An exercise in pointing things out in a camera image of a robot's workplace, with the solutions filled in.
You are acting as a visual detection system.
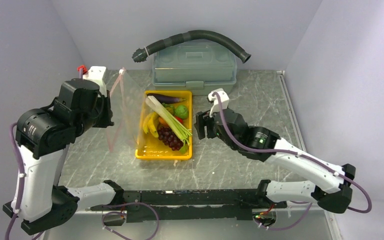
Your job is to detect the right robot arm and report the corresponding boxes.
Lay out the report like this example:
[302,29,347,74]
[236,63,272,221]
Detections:
[194,108,356,214]

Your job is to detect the clear zip top bag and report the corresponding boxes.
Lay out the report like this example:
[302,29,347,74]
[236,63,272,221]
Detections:
[105,68,153,153]

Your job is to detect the orange red toy mango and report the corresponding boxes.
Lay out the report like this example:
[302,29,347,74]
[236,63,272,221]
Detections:
[158,116,183,127]

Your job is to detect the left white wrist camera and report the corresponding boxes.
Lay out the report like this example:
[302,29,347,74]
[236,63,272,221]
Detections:
[77,65,108,97]

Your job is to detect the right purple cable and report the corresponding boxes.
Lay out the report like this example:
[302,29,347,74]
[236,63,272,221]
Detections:
[211,92,373,214]

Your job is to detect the black corrugated hose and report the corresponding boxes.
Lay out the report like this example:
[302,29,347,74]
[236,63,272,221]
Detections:
[131,29,252,64]

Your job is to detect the yellow plastic tray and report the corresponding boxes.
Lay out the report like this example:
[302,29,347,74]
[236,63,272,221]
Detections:
[135,90,193,161]

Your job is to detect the yellow toy bananas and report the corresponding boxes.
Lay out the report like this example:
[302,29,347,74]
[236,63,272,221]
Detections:
[142,112,159,138]

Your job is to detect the red toy grapes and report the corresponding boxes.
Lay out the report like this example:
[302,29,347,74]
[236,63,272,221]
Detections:
[157,126,184,151]

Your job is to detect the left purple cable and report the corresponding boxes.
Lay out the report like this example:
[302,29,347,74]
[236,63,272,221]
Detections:
[3,121,45,240]

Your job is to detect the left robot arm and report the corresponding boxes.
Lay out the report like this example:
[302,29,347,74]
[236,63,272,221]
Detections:
[2,78,124,239]

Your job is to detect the green toy grapes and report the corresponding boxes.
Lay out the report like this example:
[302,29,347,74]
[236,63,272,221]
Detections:
[162,103,176,116]

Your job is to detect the purple toy eggplant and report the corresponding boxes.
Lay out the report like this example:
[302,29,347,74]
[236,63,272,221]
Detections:
[146,93,187,104]

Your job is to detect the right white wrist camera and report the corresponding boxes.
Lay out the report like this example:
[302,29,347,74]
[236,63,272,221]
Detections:
[207,88,230,118]

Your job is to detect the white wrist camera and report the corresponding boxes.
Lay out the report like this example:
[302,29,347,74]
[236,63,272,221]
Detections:
[207,88,230,118]
[77,65,108,97]

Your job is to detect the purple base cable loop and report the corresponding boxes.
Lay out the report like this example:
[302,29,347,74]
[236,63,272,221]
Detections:
[101,202,161,240]

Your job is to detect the grey plastic storage box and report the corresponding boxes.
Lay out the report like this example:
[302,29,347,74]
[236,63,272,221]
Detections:
[152,41,237,96]

